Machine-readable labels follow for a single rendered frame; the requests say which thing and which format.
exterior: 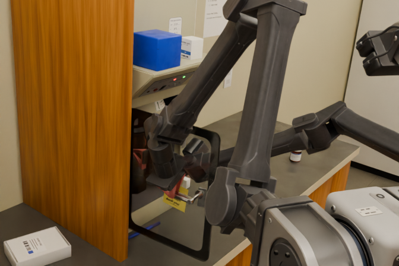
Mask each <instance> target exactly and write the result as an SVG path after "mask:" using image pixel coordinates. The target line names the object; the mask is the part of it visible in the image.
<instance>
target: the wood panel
mask: <svg viewBox="0 0 399 266"><path fill-rule="evenodd" d="M11 17H12V36H13V46H14V65H15V84H16V94H17V113H18V131H19V142H20V161H21V180H22V190H23V202H24V203H25V204H27V205H29V206H30V207H31V208H34V209H35V210H37V211H38V212H40V213H42V214H43V215H44V216H46V217H48V218H49V219H51V220H53V221H54V222H56V223H58V224H59V225H61V226H62V227H64V228H66V229H67V230H69V231H70V232H72V233H73V234H75V235H77V236H78V237H80V238H82V239H83V240H85V241H86V242H88V243H90V244H91V245H93V246H95V247H96V248H98V249H99V250H101V251H103V252H104V253H106V254H108V255H109V256H111V257H112V258H114V259H116V260H117V261H119V262H122V261H124V260H125V259H127V258H128V224H129V180H130V156H131V112H132V67H133V44H134V0H11Z"/></svg>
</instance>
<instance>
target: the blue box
mask: <svg viewBox="0 0 399 266"><path fill-rule="evenodd" d="M181 45H182V35H180V34H176V33H171V32H167V31H162V30H158V29H154V30H146V31H138V32H134V44H133V65H136V66H139V67H143V68H147V69H150V70H153V71H161V70H164V69H169V68H174V67H178V66H180V64H181Z"/></svg>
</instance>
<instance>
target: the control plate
mask: <svg viewBox="0 0 399 266"><path fill-rule="evenodd" d="M194 72H195V71H193V72H189V73H186V74H182V75H178V76H175V77H170V78H167V79H163V80H160V81H155V82H154V83H152V85H151V86H149V88H148V89H146V91H144V92H143V93H142V94H141V95H140V96H139V97H141V96H145V95H148V94H152V93H155V92H158V91H162V90H166V89H168V88H172V87H176V86H180V85H181V84H182V83H184V82H185V81H186V80H187V79H188V78H189V77H190V76H191V75H193V74H194ZM184 76H185V77H184ZM183 77H184V78H183ZM175 78H176V79H175ZM174 79H175V80H174ZM179 82H180V83H181V84H179ZM174 83H175V84H176V85H174ZM165 85H167V86H166V87H165V88H164V89H162V90H159V89H161V88H162V87H163V86H165ZM168 85H170V87H169V86H168ZM156 88H157V89H158V90H157V91H153V90H154V89H156ZM148 91H149V92H148ZM147 92H148V93H147Z"/></svg>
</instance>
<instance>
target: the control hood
mask: <svg viewBox="0 0 399 266"><path fill-rule="evenodd" d="M206 55H207V53H202V58H199V59H193V60H189V59H186V58H182V57H180V66H177V67H174V68H169V69H164V70H161V71H153V70H150V69H147V68H143V67H140V66H136V65H133V67H132V100H133V99H137V98H139V96H140V95H141V94H142V93H143V92H144V91H146V89H148V88H149V86H151V85H152V83H154V82H155V81H160V80H163V79H167V78H170V77H175V76H178V75H182V74H186V73H189V72H193V71H196V70H197V68H198V67H199V65H200V64H201V62H202V61H203V59H204V58H205V56H206ZM192 76H193V75H191V76H190V77H189V78H188V79H187V80H186V81H185V82H184V83H182V84H181V86H182V85H184V84H187V83H188V81H189V80H190V79H191V77H192ZM142 97H143V96H142Z"/></svg>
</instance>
